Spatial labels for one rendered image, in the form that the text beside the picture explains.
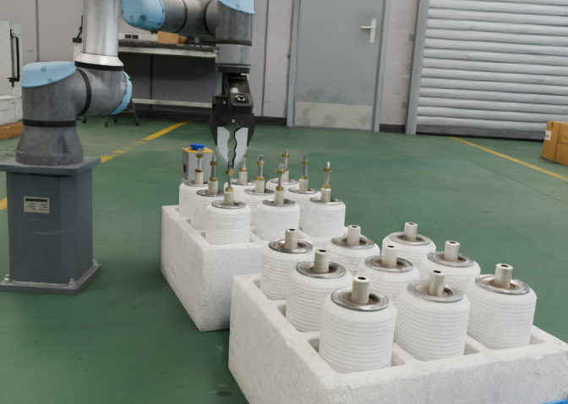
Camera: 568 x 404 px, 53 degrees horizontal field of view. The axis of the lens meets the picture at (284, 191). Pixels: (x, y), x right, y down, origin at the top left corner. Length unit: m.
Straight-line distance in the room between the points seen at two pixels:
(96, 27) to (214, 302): 0.72
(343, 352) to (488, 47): 5.86
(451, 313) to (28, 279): 1.01
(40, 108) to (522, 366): 1.09
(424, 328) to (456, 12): 5.73
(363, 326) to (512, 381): 0.24
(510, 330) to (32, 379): 0.78
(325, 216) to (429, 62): 5.10
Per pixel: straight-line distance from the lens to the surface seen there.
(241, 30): 1.19
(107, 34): 1.49
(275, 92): 6.20
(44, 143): 1.41
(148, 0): 1.15
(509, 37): 6.56
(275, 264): 0.93
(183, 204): 1.44
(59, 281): 1.45
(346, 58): 6.22
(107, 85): 1.49
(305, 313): 0.84
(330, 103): 6.22
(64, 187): 1.40
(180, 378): 1.07
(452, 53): 6.37
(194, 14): 1.23
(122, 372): 1.10
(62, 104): 1.41
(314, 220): 1.30
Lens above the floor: 0.53
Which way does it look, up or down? 11 degrees down
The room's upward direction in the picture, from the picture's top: 3 degrees clockwise
